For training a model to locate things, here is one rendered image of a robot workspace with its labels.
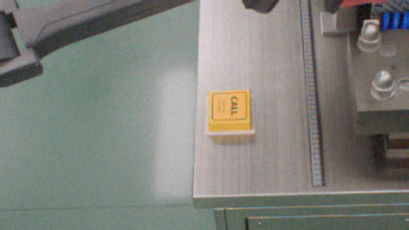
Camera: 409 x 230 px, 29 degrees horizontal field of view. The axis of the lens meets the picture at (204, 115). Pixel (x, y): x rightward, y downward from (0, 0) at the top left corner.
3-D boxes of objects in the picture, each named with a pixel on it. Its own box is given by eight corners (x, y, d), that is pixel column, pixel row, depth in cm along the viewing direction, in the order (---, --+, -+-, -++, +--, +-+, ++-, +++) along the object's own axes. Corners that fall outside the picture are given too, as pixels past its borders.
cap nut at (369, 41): (356, 36, 124) (358, 15, 121) (379, 35, 124) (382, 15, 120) (358, 53, 122) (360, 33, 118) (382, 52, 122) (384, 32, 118)
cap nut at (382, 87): (368, 82, 118) (371, 62, 115) (393, 81, 118) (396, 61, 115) (371, 101, 116) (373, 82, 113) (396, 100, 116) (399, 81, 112)
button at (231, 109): (210, 99, 136) (208, 90, 134) (250, 98, 135) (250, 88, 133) (209, 132, 132) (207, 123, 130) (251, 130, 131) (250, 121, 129)
